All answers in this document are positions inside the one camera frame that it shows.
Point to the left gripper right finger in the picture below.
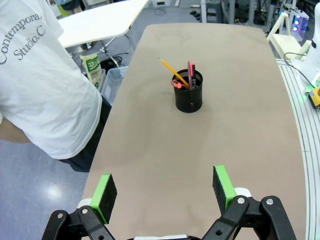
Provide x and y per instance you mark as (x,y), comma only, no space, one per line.
(223,190)

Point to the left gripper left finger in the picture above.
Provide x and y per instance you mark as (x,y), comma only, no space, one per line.
(105,197)

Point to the red and black pen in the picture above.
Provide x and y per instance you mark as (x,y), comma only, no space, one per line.
(173,83)

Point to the mauve pink pen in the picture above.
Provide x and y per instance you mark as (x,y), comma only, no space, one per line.
(189,75)

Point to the black marker with red ends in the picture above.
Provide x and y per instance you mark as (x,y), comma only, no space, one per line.
(193,68)

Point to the yellow pencil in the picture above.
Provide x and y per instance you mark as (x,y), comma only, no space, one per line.
(170,68)

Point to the person's right forearm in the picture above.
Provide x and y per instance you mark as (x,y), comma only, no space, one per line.
(12,135)

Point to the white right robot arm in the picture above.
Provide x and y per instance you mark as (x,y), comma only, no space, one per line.
(315,50)

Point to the black mesh pen holder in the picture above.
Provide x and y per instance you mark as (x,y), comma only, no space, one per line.
(188,100)

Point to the clear plastic storage bin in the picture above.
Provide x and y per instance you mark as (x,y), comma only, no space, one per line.
(113,80)

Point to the yellow emergency stop box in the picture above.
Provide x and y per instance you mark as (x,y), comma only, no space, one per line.
(315,97)

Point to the person in white T-shirt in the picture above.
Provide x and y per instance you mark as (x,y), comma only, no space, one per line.
(37,75)

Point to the white wooden stool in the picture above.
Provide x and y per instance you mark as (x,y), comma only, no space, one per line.
(285,41)

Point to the white rounded table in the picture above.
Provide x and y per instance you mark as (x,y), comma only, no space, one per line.
(100,20)

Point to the grey metal rack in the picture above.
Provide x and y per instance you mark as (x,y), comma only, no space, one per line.
(210,10)

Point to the computer case with coloured lights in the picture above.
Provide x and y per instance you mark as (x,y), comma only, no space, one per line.
(298,22)

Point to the grey aluminium mounting frame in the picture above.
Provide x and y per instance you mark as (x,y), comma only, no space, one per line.
(307,137)

